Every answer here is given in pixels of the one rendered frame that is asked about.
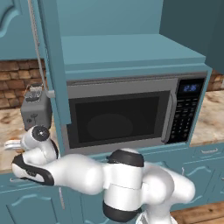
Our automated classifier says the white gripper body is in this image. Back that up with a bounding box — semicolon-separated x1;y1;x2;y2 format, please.
3;138;24;151

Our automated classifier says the teal base cabinet door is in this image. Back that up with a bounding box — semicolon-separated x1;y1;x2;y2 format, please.
0;189;64;224
178;158;218;206

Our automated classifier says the dark teal cabinet door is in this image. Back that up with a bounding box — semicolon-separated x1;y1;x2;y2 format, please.
159;0;224;75

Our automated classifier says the teal drawer front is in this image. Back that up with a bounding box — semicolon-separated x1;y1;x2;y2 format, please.
0;171;60;194
191;142;224;160

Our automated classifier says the grey toaster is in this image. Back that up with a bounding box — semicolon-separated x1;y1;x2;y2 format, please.
19;82;53;132

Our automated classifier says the grey black microwave oven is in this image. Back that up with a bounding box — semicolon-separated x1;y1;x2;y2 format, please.
65;71;209;156

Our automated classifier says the grey base cabinet door handle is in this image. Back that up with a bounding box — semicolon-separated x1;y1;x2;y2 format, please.
59;187;66;210

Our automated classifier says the long grey cabinet door handle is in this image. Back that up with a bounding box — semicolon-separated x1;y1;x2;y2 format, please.
27;0;56;99

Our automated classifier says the teal arched wall cabinet door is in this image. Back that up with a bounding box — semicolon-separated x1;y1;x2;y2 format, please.
0;0;46;61

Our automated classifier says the teal open wall cabinet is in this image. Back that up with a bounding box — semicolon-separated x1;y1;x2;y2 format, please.
55;0;214;82

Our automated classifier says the grey microwave door handle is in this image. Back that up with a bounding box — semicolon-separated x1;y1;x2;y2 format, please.
161;87;179;144

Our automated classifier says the grey drawer handle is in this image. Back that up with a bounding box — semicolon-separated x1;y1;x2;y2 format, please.
200;147;220;155

